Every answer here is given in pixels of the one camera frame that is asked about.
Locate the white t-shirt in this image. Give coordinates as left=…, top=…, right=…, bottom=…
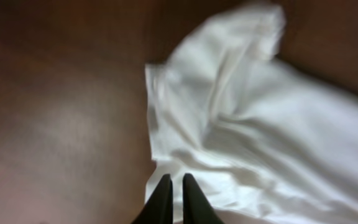
left=145, top=1, right=358, bottom=223

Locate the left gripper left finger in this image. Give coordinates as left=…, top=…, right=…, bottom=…
left=132, top=174, right=173, bottom=224

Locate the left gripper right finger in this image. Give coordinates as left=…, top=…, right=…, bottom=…
left=182, top=173, right=224, bottom=224

